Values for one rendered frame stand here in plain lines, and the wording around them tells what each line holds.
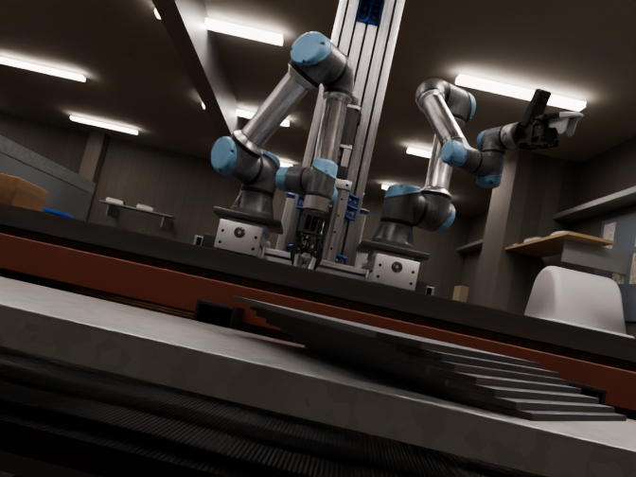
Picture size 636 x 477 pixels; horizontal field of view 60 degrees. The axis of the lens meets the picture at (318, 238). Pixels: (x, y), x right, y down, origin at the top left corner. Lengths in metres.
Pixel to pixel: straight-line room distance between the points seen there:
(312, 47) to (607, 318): 3.95
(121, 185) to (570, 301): 8.96
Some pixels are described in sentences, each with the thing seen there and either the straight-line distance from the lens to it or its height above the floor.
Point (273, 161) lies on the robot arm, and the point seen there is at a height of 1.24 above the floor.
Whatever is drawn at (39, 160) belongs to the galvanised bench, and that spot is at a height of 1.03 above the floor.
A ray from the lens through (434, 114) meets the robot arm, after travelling 1.89.
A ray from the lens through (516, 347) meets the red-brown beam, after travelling 0.75.
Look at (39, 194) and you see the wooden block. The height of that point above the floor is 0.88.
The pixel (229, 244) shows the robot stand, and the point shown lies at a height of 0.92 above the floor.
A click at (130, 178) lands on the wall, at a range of 11.68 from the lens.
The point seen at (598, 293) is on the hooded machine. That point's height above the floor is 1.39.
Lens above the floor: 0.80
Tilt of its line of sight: 7 degrees up
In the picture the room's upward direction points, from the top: 12 degrees clockwise
